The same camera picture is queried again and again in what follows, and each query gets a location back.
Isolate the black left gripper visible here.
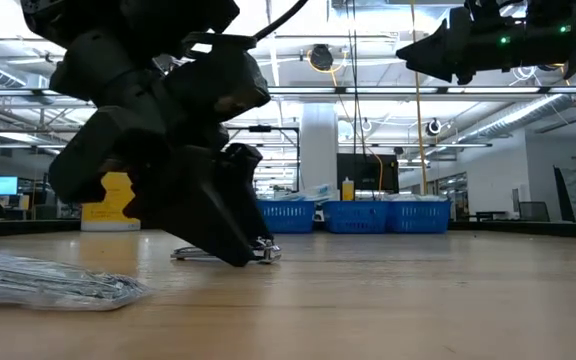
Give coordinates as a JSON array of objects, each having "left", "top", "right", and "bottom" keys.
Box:
[{"left": 47, "top": 49, "right": 275, "bottom": 268}]

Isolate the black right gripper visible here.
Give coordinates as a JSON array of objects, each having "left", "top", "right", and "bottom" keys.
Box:
[{"left": 396, "top": 0, "right": 576, "bottom": 85}]

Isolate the white square pillar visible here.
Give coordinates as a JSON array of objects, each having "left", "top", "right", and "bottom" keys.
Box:
[{"left": 300, "top": 102, "right": 340, "bottom": 194}]

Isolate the yellow wipes canister white lid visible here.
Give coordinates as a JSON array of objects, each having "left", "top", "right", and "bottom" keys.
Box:
[{"left": 80, "top": 172, "right": 142, "bottom": 232}]

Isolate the dark office chair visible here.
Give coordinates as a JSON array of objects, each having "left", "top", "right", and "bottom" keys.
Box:
[{"left": 516, "top": 201, "right": 552, "bottom": 224}]

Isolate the black leaning panel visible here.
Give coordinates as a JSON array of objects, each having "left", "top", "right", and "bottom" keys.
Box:
[{"left": 553, "top": 167, "right": 576, "bottom": 224}]

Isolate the black metal rig frame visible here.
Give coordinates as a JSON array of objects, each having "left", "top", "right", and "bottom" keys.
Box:
[{"left": 225, "top": 124, "right": 302, "bottom": 194}]

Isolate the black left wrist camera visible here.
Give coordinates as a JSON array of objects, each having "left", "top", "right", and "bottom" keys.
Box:
[{"left": 165, "top": 32, "right": 273, "bottom": 124}]

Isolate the black wall screen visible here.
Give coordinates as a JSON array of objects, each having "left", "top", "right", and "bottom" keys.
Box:
[{"left": 336, "top": 153, "right": 400, "bottom": 195}]

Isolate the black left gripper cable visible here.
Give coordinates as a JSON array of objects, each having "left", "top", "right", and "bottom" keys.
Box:
[{"left": 252, "top": 0, "right": 310, "bottom": 41}]

